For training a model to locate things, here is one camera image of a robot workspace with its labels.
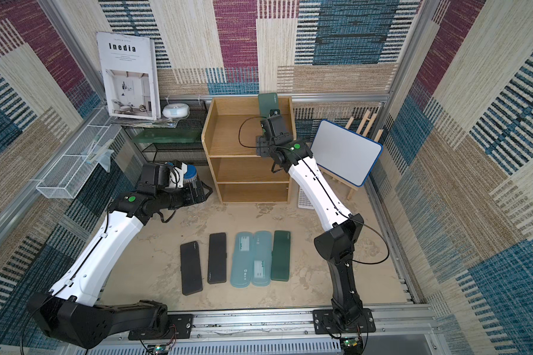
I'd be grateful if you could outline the Inedia magazine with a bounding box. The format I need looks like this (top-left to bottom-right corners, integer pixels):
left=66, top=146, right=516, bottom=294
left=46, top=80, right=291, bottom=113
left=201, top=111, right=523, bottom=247
left=96, top=32, right=161, bottom=121

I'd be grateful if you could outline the white round device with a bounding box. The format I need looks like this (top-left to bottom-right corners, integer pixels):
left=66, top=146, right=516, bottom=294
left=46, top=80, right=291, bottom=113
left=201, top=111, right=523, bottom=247
left=162, top=103, right=190, bottom=119

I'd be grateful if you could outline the white wire basket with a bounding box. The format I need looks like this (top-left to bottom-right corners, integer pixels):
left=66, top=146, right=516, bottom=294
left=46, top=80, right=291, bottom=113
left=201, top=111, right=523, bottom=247
left=36, top=125, right=120, bottom=199

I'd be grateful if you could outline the black pencil case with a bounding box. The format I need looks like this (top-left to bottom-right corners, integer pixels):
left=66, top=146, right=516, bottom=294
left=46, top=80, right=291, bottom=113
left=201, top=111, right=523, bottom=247
left=207, top=232, right=227, bottom=284
left=180, top=241, right=203, bottom=296

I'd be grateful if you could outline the blue-framed whiteboard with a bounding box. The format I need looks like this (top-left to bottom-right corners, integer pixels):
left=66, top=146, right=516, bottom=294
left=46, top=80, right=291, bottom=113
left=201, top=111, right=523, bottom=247
left=310, top=120, right=383, bottom=187

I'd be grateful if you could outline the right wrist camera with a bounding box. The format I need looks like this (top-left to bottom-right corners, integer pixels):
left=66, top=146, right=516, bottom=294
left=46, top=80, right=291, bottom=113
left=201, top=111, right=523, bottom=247
left=269, top=109, right=281, bottom=117

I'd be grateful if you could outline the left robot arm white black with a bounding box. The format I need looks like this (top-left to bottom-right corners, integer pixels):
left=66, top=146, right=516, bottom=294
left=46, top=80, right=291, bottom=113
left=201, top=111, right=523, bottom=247
left=27, top=161, right=213, bottom=350

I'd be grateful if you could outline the black wire rack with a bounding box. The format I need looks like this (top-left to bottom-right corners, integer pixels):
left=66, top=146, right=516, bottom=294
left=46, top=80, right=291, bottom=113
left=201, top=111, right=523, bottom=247
left=124, top=100, right=209, bottom=166

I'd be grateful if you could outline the light blue pencil case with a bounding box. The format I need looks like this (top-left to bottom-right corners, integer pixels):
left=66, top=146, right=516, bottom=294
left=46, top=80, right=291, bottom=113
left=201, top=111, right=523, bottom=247
left=251, top=231, right=272, bottom=287
left=230, top=232, right=254, bottom=288

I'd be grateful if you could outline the wooden three-tier shelf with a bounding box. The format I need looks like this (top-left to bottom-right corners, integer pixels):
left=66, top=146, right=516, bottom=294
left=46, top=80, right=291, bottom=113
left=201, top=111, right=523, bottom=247
left=201, top=96, right=292, bottom=204

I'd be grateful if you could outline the dark green pencil case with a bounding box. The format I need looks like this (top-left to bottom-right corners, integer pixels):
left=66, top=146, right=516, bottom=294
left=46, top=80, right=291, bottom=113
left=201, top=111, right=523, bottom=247
left=258, top=93, right=280, bottom=118
left=270, top=230, right=291, bottom=282

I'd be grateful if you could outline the wooden easel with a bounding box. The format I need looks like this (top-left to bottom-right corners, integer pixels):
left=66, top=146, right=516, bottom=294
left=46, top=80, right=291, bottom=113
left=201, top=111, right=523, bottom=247
left=321, top=110, right=383, bottom=201

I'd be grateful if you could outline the blue-lid metal canister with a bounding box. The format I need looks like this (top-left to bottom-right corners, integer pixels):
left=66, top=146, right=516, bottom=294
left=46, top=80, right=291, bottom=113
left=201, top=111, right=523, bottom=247
left=182, top=164, right=198, bottom=183

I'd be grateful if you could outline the white calculator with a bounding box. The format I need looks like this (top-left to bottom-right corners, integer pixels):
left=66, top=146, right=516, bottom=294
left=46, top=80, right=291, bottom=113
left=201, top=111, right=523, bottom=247
left=298, top=188, right=314, bottom=209

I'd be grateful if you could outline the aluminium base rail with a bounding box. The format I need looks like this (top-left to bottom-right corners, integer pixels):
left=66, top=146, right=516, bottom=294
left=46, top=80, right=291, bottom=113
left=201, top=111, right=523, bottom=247
left=89, top=303, right=450, bottom=354

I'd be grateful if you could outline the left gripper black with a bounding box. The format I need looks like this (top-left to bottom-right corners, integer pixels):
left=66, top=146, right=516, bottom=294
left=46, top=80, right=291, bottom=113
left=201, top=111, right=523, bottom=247
left=156, top=179, right=213, bottom=210

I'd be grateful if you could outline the green tray on rack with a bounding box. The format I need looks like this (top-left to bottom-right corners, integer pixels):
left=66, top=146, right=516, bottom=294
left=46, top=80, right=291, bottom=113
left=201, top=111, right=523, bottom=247
left=132, top=128, right=201, bottom=143

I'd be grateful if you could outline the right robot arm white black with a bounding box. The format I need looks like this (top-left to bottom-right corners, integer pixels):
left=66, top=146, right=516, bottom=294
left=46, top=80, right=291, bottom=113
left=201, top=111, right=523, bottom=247
left=256, top=115, right=364, bottom=329

